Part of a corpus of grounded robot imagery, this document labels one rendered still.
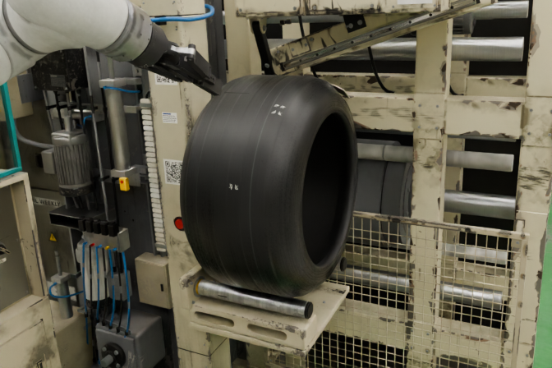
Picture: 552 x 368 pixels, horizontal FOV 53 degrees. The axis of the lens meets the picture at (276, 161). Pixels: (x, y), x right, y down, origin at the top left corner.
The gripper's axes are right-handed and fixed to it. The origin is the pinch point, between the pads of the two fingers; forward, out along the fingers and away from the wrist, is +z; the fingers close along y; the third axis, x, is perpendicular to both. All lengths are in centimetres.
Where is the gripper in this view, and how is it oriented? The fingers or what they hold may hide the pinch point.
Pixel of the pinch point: (208, 82)
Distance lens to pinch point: 105.4
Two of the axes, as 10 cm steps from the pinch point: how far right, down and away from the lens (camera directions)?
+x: 0.9, -9.7, 2.0
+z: 4.7, 2.2, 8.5
